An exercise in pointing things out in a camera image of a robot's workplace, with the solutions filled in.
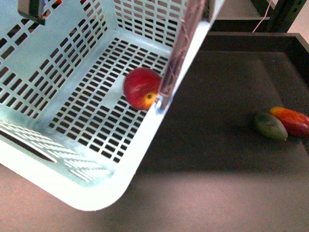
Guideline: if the upper black display tray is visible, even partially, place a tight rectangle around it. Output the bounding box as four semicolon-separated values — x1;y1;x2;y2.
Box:
210;17;270;32

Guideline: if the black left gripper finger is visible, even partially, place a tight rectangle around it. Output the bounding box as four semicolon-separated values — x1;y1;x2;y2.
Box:
17;0;45;25

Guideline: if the black display tray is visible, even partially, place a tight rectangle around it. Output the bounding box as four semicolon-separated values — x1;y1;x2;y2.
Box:
210;17;270;32
0;32;309;232

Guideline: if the pink cable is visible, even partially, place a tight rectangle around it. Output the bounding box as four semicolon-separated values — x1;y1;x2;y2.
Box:
252;0;276;32

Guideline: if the lower black display tray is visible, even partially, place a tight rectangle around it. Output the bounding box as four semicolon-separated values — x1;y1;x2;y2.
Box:
0;32;309;232

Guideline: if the black perforated post right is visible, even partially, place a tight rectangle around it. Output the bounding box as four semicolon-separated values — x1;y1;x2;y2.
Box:
266;0;307;33

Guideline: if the red orange mango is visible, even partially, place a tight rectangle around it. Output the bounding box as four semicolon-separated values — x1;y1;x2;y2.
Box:
269;106;309;139

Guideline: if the light blue plastic basket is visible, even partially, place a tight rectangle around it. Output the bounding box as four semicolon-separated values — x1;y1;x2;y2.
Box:
0;0;223;211

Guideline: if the red yellow apple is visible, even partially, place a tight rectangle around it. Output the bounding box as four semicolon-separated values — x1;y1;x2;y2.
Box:
123;67;161;110

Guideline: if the green mango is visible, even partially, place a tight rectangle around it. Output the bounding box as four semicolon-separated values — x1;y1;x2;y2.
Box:
253;113;288;141

